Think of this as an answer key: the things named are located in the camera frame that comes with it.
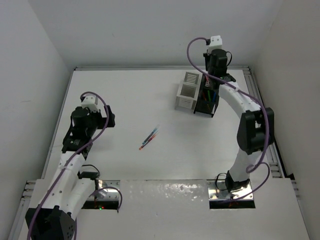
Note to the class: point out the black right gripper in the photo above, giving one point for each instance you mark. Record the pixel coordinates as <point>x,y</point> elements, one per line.
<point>207,57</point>

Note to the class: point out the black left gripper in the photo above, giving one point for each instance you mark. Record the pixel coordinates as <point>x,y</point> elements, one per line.
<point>102,120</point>

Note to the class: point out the green pencil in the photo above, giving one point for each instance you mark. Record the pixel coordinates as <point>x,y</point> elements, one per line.
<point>209,96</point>

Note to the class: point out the dark blue red pen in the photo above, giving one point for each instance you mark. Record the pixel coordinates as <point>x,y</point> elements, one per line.
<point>149,140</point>

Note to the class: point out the orange red pen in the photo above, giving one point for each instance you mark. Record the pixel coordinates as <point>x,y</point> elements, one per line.
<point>147,142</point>

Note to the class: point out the light blue pencil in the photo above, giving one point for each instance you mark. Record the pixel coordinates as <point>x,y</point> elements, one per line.
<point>214,97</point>

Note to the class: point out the blue clear pen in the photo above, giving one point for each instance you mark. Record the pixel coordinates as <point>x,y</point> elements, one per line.
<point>151,134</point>

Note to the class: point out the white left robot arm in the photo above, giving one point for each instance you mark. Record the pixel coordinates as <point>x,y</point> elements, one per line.
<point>54,218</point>

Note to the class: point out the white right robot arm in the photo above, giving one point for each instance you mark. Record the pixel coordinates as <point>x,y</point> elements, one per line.
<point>256,122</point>

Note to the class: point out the black slotted container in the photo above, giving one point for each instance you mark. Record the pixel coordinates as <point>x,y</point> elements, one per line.
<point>207,100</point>

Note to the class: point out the white slotted container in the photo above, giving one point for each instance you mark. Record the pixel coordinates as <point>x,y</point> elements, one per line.
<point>188,91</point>

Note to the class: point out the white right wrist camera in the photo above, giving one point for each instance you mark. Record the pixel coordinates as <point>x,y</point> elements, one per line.
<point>215,42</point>

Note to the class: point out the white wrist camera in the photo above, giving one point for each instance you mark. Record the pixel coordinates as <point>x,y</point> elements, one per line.
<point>90,102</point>
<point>215,42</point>

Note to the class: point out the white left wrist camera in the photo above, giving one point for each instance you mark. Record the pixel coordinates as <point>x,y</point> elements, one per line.
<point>90,102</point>

